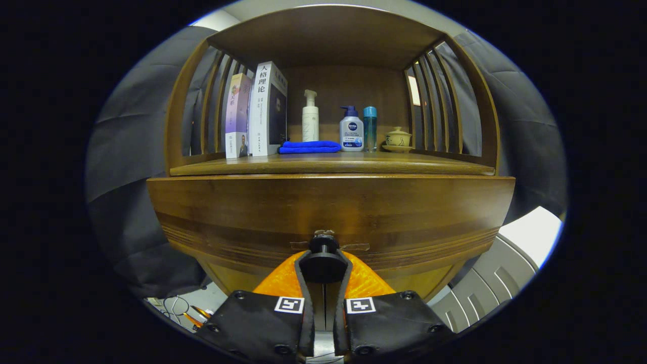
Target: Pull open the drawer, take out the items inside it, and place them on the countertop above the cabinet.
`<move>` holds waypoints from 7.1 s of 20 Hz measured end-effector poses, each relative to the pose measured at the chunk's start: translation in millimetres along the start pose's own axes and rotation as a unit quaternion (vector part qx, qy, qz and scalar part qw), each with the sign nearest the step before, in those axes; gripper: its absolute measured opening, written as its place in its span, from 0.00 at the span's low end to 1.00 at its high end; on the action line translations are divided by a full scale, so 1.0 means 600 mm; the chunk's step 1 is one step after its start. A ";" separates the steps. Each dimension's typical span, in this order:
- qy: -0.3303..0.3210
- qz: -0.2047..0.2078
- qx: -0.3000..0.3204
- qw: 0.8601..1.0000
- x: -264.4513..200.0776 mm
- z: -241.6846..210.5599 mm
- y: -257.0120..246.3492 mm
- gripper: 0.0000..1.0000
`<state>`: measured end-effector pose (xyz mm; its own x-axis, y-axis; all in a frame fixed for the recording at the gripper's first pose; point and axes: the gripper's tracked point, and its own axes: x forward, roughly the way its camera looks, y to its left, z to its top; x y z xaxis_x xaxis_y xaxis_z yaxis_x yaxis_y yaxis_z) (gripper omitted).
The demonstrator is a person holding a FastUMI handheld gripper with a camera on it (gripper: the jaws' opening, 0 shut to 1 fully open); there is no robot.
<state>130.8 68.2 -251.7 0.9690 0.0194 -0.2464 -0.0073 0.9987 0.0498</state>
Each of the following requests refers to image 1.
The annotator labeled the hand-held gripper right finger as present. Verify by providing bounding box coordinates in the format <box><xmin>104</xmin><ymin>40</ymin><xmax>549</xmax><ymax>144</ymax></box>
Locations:
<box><xmin>334</xmin><ymin>250</ymin><xmax>455</xmax><ymax>363</ymax></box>

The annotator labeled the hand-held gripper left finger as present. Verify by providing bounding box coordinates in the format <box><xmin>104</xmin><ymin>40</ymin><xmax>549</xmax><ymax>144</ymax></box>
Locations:
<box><xmin>195</xmin><ymin>250</ymin><xmax>316</xmax><ymax>363</ymax></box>

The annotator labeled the black drawer knob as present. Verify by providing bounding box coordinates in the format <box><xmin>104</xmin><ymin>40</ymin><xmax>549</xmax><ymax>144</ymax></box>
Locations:
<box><xmin>302</xmin><ymin>230</ymin><xmax>348</xmax><ymax>284</ymax></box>

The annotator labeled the wooden drawer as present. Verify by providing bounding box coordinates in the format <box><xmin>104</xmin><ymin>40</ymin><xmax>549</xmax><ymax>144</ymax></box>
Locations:
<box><xmin>154</xmin><ymin>202</ymin><xmax>509</xmax><ymax>304</ymax></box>

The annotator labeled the wooden countertop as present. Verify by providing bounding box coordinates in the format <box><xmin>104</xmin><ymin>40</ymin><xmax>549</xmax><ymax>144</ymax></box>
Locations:
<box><xmin>147</xmin><ymin>151</ymin><xmax>516</xmax><ymax>203</ymax></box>

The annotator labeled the brown wooden cabinet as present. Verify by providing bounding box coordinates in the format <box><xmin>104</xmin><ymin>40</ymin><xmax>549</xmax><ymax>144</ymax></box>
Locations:
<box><xmin>146</xmin><ymin>4</ymin><xmax>517</xmax><ymax>304</ymax></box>

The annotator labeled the grey ribbed case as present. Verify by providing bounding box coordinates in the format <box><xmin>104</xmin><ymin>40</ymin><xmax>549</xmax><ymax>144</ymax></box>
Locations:
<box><xmin>427</xmin><ymin>235</ymin><xmax>539</xmax><ymax>334</ymax></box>

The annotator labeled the blue folded cloth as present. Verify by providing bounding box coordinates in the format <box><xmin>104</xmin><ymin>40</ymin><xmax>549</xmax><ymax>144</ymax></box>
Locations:
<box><xmin>279</xmin><ymin>140</ymin><xmax>342</xmax><ymax>154</ymax></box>

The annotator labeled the white bottle with blue cap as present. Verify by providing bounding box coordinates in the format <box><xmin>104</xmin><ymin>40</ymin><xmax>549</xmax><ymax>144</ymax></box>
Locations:
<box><xmin>339</xmin><ymin>105</ymin><xmax>364</xmax><ymax>152</ymax></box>

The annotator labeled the yellow lidded teacup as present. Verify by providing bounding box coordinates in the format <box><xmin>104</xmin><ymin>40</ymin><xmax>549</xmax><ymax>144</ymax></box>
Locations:
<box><xmin>382</xmin><ymin>126</ymin><xmax>415</xmax><ymax>153</ymax></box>

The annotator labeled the teal bottle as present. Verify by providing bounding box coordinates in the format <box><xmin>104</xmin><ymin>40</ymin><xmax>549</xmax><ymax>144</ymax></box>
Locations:
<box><xmin>363</xmin><ymin>106</ymin><xmax>378</xmax><ymax>153</ymax></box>

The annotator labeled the white pump bottle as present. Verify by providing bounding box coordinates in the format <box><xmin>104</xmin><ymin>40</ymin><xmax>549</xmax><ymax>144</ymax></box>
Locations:
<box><xmin>302</xmin><ymin>89</ymin><xmax>319</xmax><ymax>143</ymax></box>

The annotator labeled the white panel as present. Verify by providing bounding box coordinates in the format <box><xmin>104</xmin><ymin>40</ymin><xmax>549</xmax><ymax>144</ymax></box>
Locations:
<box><xmin>498</xmin><ymin>206</ymin><xmax>563</xmax><ymax>268</ymax></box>

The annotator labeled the white book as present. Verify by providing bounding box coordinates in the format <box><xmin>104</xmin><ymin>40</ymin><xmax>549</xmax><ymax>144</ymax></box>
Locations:
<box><xmin>249</xmin><ymin>61</ymin><xmax>289</xmax><ymax>157</ymax></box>

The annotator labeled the purple book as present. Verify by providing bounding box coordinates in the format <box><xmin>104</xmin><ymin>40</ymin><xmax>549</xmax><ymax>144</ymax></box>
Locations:
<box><xmin>225</xmin><ymin>73</ymin><xmax>252</xmax><ymax>160</ymax></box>

